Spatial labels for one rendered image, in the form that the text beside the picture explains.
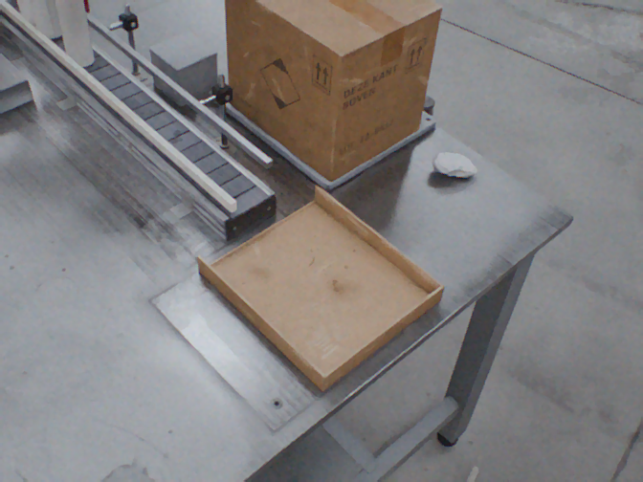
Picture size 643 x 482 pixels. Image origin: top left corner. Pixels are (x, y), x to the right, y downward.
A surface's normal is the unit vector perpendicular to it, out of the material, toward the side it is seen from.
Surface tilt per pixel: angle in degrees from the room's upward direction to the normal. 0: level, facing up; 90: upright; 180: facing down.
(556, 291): 0
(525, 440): 0
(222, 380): 0
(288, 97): 90
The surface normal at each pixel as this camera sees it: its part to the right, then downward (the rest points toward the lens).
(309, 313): 0.06, -0.68
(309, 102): -0.73, 0.47
